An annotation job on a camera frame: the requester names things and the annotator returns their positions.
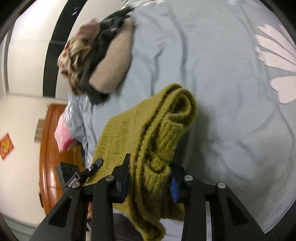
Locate olive green knitted sweater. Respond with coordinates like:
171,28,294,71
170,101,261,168
86,84,197,240

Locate pink folded clothes stack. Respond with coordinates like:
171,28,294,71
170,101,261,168
54,113,76,153

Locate wooden headboard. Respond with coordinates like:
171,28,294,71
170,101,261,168
39,103,83,214

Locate beige patterned garment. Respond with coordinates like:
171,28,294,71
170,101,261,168
57,36,95,95

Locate beige fuzzy garment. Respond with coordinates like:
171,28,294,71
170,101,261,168
89,18,134,94

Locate pink fluffy garment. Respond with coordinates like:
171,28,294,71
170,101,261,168
76,19,100,43

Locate dark grey garment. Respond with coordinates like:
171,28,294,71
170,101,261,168
80,6,133,104

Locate light blue floral duvet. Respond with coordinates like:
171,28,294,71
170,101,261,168
68,1,295,240

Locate red wall decoration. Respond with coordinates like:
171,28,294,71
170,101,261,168
0,133,14,160

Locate black wall stripe panel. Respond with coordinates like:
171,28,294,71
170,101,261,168
43,0,87,98

